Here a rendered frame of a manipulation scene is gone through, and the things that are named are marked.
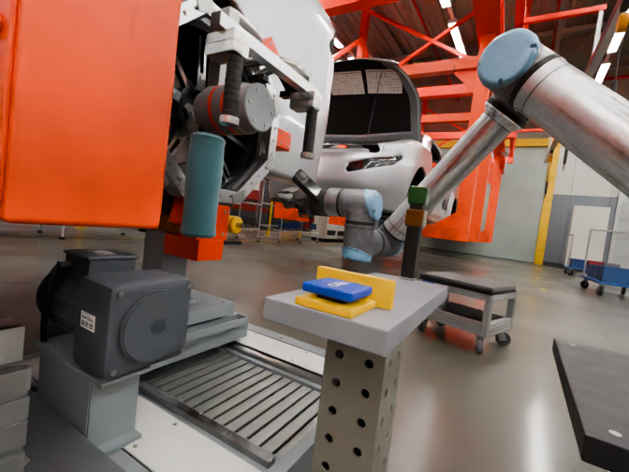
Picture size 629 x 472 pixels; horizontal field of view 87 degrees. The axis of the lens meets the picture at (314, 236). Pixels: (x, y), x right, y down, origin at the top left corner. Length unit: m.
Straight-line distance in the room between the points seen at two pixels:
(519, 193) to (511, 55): 13.01
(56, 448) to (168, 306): 0.28
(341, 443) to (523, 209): 13.29
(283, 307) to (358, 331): 0.10
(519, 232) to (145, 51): 13.47
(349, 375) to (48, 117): 0.50
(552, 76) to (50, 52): 0.78
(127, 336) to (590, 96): 0.92
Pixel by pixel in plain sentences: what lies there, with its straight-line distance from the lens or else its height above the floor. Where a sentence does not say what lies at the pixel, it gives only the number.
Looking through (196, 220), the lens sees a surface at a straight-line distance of 0.87.
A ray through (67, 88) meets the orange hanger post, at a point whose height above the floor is 0.66.
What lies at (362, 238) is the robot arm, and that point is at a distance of 0.98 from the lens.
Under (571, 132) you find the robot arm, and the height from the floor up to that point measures 0.77.
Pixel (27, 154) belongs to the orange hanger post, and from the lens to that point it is 0.42.
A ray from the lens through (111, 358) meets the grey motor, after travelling 0.71.
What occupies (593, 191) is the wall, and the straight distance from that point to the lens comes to 13.97.
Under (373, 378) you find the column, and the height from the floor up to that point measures 0.33.
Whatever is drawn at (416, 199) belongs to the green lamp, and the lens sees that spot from 0.76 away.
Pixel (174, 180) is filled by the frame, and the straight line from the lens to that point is 0.96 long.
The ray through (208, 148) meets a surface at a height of 0.70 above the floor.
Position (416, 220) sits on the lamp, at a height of 0.58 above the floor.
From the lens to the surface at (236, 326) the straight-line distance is 1.27.
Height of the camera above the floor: 0.56
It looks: 3 degrees down
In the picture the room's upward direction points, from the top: 7 degrees clockwise
